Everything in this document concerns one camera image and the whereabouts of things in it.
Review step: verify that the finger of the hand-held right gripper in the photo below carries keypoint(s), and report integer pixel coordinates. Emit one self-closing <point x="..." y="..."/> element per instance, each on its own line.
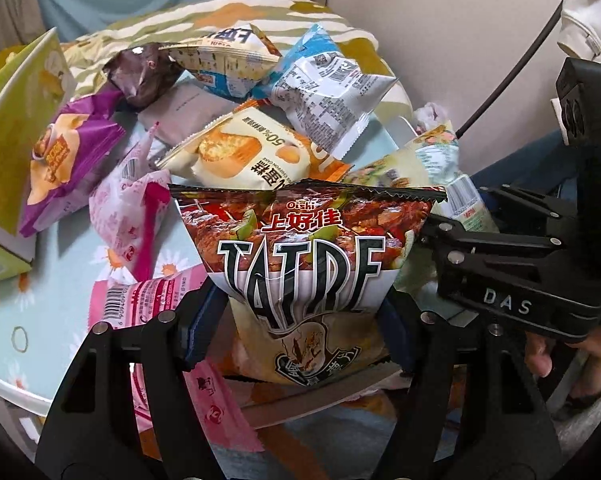
<point x="490" y="252"/>
<point x="535" y="205"/>

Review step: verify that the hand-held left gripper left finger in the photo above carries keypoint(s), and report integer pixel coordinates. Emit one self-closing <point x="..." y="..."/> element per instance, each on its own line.
<point x="204" y="330"/>

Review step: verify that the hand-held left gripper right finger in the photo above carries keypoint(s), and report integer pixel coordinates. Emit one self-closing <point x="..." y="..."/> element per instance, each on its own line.
<point x="394" y="332"/>

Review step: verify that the brown barbecue chip bag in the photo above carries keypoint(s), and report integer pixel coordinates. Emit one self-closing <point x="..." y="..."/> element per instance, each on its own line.
<point x="300" y="270"/>

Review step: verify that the light blue and white snack bag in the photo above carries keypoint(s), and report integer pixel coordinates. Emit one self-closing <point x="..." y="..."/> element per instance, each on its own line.
<point x="330" y="90"/>

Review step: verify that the dark brown snack bag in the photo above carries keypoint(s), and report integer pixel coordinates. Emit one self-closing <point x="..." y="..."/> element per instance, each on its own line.
<point x="140" y="75"/>

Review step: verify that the cream and blue cheese snack bag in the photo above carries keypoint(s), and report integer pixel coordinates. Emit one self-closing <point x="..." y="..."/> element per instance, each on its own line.
<point x="225" y="60"/>

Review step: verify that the green storage box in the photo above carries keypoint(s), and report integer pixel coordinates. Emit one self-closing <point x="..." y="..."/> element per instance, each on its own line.
<point x="10" y="125"/>

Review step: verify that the person's right hand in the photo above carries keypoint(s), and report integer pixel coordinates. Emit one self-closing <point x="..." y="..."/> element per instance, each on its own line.
<point x="595" y="360"/>

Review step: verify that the dark blue cloth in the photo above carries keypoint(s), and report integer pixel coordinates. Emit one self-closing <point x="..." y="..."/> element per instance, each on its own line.
<point x="525" y="160"/>

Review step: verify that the pink barcode snack packet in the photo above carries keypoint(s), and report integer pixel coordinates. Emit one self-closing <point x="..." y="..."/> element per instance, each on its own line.
<point x="145" y="300"/>

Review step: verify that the green and white snack bag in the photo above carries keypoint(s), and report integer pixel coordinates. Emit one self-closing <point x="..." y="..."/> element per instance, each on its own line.
<point x="415" y="165"/>

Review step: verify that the white crumpled packet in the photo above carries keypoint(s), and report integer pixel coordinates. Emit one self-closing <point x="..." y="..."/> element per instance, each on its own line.
<point x="428" y="115"/>

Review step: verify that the pink and white translucent packet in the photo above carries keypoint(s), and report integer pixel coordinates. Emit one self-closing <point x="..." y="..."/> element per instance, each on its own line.
<point x="125" y="210"/>

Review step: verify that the light blue floral pillow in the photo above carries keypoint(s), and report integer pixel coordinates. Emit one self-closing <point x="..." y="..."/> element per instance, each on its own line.
<point x="55" y="285"/>

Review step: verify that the cream cake snack bag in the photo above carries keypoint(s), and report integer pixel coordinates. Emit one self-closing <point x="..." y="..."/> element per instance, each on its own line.
<point x="240" y="150"/>

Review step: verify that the purple snack bag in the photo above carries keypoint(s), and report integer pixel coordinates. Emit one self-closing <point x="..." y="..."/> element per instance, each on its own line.
<point x="65" y="160"/>

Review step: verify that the grey snack packet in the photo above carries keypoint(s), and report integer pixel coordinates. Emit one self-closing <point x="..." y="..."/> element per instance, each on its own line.
<point x="180" y="110"/>

